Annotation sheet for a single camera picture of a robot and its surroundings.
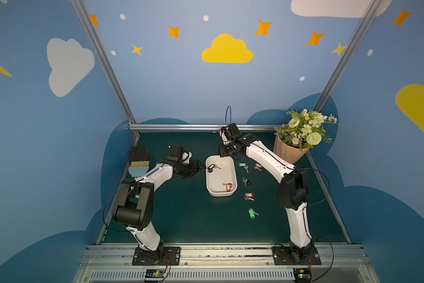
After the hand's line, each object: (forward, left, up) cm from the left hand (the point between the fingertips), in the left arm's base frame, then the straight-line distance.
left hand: (202, 168), depth 92 cm
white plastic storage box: (-1, -7, -10) cm, 12 cm away
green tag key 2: (-20, -26, -10) cm, 34 cm away
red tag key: (-5, -15, -9) cm, 18 cm away
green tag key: (+9, -25, -9) cm, 28 cm away
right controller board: (-45, -45, -12) cm, 65 cm away
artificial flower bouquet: (+11, -50, +20) cm, 55 cm away
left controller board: (-46, +17, -11) cm, 50 cm away
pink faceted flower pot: (+9, -49, +3) cm, 50 cm away
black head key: (-2, -25, -10) cm, 26 cm away
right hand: (+9, -11, +6) cm, 15 cm away
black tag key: (+8, -5, -9) cm, 13 cm away
